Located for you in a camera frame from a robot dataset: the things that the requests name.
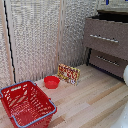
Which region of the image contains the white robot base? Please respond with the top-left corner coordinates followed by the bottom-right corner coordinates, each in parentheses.
top-left (113, 110), bottom-right (128, 128)

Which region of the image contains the colourful patterned box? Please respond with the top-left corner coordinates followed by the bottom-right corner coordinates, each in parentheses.
top-left (56, 63), bottom-right (82, 87)

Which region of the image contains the red plastic bowl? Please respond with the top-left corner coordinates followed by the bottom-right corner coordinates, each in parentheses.
top-left (43, 75), bottom-right (61, 90)

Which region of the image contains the wicker folding screen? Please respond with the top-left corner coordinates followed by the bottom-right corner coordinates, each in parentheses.
top-left (0, 0), bottom-right (101, 90)

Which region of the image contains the brown drawer cabinet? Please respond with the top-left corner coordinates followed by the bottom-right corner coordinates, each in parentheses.
top-left (82, 9), bottom-right (128, 82)

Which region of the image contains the red shopping basket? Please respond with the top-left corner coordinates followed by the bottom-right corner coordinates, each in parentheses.
top-left (0, 79), bottom-right (58, 128)

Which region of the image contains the long silver drawer handle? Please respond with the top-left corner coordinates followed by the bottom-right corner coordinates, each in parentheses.
top-left (88, 33), bottom-right (120, 44)
top-left (95, 54), bottom-right (121, 67)

